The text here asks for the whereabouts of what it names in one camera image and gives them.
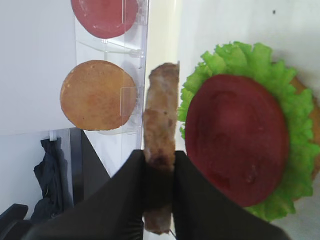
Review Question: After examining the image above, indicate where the clear acrylic rack left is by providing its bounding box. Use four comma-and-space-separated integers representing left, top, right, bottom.
73, 0, 151, 166

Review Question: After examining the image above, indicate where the tomato slice in left rack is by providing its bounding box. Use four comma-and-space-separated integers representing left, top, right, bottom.
70, 0, 139, 39

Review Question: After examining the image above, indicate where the brown meat patty front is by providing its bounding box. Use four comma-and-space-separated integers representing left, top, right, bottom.
143, 62, 180, 235

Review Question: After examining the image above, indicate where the green lettuce on tray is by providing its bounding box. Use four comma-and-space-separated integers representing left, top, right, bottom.
177, 41, 319, 222

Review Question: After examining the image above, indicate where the bun bottom in left rack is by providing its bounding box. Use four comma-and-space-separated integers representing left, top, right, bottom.
59, 60, 138, 131

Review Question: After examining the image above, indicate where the red tomato slice on tray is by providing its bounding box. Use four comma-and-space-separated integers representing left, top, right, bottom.
185, 74, 289, 207

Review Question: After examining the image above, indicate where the black cloth below table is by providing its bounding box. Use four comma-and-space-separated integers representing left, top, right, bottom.
30, 137, 68, 224

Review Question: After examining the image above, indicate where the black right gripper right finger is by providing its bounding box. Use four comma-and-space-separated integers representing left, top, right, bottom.
173, 151, 290, 240

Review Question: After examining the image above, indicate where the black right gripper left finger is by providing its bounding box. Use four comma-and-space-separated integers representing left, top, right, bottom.
24, 150, 145, 240

